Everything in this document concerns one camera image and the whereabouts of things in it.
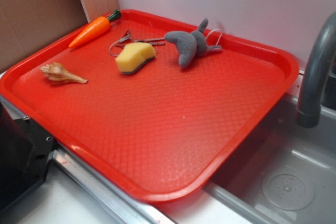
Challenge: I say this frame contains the gray plastic sink basin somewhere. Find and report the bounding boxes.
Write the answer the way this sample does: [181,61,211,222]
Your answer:
[204,95,335,223]

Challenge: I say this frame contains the brown seashell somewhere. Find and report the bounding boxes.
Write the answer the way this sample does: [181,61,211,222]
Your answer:
[40,62,88,85]

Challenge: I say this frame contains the orange toy carrot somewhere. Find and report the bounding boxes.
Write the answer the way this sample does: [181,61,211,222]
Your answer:
[68,9,122,48]

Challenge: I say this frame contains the metal keys on ring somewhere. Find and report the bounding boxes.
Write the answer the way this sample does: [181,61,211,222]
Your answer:
[108,30,166,57]

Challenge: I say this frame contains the gray sink faucet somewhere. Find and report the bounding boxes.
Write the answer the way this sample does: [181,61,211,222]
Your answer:
[295,13,335,128]

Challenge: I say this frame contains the silver metal counter rail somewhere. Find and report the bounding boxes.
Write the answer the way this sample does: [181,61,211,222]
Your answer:
[0,95,174,224]

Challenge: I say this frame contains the brown cardboard panel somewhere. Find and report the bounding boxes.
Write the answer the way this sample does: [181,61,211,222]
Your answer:
[1,0,119,72]

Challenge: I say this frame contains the gray plush animal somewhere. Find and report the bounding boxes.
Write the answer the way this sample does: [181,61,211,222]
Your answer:
[164,18,223,68]

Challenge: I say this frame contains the red plastic tray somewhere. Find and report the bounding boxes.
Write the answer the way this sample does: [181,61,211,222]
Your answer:
[1,10,299,202]

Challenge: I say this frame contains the yellow sponge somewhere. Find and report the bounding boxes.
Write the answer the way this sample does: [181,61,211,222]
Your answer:
[115,42,156,74]

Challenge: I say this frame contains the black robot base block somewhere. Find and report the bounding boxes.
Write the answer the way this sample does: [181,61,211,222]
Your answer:
[1,105,56,213]

